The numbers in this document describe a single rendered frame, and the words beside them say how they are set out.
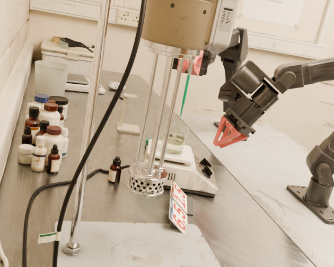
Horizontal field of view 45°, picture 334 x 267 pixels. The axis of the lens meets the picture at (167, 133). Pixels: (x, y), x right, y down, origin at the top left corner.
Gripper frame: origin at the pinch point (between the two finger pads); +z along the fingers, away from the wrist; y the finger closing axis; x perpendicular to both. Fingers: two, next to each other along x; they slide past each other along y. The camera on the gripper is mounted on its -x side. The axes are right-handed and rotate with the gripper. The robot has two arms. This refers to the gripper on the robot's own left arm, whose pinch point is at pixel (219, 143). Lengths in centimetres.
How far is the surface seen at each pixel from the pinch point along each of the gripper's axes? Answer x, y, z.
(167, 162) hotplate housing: -1.0, 12.5, 10.8
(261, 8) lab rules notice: -100, -132, -54
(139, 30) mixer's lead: 9, 63, -14
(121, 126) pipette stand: -36.1, -12.2, 24.7
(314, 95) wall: -54, -192, -39
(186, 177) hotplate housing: 4.2, 9.6, 10.2
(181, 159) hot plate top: 0.6, 11.6, 7.6
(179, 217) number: 15.1, 22.4, 13.0
